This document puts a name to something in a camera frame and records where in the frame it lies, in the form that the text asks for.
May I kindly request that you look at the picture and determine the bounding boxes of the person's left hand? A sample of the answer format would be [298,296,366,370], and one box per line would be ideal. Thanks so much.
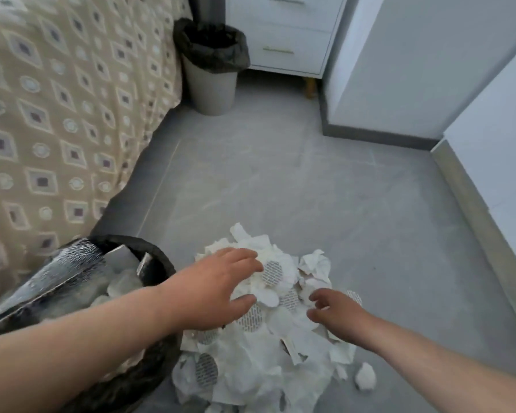
[161,247,265,332]

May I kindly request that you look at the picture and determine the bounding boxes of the person's right hand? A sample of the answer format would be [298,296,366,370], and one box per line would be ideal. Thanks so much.
[306,287,377,351]

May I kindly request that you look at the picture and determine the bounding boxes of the tissues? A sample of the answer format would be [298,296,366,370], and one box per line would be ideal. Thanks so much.
[85,244,155,383]

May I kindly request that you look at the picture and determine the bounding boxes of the pile of white tissue scraps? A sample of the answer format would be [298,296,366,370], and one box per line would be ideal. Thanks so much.
[171,222,377,413]

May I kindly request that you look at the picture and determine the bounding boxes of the silver foil bag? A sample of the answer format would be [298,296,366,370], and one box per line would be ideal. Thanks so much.
[0,237,108,330]

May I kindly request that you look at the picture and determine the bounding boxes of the white trash bin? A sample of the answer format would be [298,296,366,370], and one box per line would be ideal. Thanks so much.
[173,17,251,116]

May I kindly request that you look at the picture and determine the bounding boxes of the person's left forearm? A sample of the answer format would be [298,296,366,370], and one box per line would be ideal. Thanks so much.
[0,283,181,413]

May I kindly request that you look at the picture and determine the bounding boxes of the person's right forearm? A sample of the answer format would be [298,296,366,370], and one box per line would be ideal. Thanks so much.
[361,320,516,413]

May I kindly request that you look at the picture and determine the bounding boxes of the white nightstand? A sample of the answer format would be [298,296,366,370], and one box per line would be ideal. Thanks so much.
[225,0,349,99]

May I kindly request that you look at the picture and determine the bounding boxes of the grey bed base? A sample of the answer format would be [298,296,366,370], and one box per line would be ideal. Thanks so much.
[90,103,194,250]

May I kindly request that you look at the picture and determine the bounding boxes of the dark grey skirting board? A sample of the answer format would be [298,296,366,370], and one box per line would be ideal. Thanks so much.
[318,94,439,151]

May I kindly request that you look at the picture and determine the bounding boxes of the white wardrobe beige plinth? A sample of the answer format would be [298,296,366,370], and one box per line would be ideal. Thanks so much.
[429,51,516,340]

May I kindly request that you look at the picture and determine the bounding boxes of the beige patterned bedspread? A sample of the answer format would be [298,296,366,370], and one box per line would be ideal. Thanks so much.
[0,0,193,314]

